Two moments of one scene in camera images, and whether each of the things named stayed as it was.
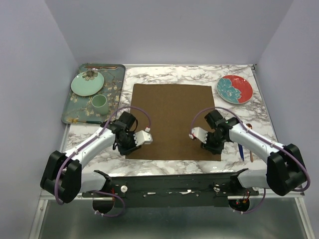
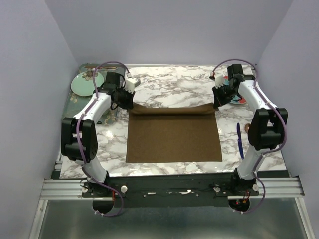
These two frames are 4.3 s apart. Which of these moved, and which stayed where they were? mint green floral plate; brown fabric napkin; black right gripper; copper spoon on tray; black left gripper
Moved: black left gripper; brown fabric napkin; black right gripper
Stayed: mint green floral plate; copper spoon on tray
